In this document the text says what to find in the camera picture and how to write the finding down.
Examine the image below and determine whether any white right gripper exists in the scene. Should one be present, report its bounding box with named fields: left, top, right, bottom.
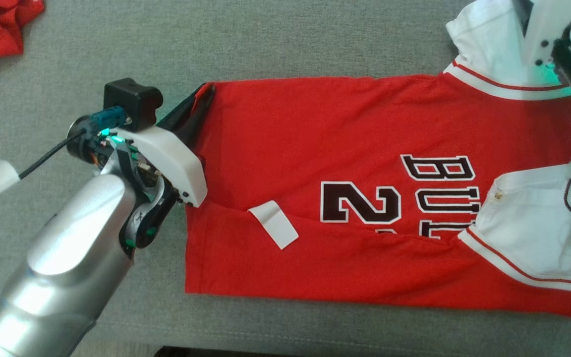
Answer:
left=514, top=0, right=571, bottom=65

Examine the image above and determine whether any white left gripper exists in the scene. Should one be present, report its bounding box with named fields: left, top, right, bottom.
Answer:
left=112, top=85, right=215, bottom=208

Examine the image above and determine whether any red basketball jersey white trim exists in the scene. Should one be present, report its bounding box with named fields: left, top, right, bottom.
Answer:
left=185, top=0, right=571, bottom=319

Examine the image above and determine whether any large grey sofa seat cushion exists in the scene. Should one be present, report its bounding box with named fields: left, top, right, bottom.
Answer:
left=0, top=0, right=571, bottom=357

